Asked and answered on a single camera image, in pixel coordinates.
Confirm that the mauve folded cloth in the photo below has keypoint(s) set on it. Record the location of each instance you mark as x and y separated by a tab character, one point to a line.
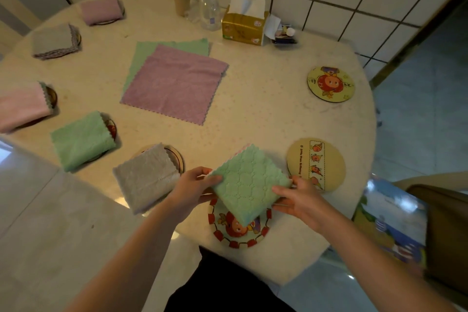
100	10

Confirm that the colourful picture box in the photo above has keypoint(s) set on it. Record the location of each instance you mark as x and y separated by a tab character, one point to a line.
393	220

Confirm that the green cloth pink back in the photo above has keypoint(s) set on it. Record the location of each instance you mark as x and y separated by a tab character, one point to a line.
248	183

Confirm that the person's left hand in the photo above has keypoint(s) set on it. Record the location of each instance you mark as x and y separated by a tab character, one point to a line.
184	193

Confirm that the green unfolded cloth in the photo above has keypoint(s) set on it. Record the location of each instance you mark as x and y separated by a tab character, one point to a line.
144	52

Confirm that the round dark coaster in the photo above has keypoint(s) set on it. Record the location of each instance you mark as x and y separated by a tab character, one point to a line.
79	39
109	22
53	98

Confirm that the clear bottle blue pump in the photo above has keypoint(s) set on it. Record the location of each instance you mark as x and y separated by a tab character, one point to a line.
210	12

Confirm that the round red cartoon coaster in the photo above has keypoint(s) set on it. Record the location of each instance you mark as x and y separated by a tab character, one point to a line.
111	129

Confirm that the grey folded cloth purple edge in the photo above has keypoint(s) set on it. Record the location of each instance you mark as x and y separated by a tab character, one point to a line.
55	41

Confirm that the person's left thumb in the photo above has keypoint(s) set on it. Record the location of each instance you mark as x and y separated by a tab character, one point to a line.
212	180

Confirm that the person's black trousers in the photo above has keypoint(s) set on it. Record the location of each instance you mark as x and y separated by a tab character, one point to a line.
223	286

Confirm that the yellow tissue box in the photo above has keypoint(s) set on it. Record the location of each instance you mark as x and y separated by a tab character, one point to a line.
243	28

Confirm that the person's right thumb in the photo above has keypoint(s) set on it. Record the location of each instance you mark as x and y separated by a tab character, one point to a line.
284	192

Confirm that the person's right forearm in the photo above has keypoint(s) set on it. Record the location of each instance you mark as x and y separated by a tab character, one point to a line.
369	268

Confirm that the clear glass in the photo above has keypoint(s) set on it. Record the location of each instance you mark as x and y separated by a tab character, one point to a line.
193	13

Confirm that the small box of oddments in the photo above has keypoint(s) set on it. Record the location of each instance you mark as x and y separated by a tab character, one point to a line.
285	35

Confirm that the beige round strip coaster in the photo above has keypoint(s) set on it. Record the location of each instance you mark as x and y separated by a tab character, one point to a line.
316	163

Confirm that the mauve unfolded cloth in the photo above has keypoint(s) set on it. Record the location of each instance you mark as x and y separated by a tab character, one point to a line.
175	83

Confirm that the light grey folded cloth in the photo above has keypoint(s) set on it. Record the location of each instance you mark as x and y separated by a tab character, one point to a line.
146	178

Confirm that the brown chair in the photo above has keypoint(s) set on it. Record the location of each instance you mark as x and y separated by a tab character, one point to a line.
446	235

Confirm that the white plastic wrapper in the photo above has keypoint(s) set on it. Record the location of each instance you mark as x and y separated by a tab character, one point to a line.
272	26

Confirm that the person's right hand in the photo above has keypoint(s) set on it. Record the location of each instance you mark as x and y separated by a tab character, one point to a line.
305	205

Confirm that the person's left forearm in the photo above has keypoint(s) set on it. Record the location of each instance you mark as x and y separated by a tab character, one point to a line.
135	260

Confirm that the red bordered cartoon coaster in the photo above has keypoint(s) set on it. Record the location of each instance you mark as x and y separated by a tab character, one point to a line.
228	233

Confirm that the yellow round cartoon coaster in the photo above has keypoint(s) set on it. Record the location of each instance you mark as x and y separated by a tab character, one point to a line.
331	84

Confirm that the round wooden rim coaster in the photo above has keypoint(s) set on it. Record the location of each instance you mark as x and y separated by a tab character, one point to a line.
175	156

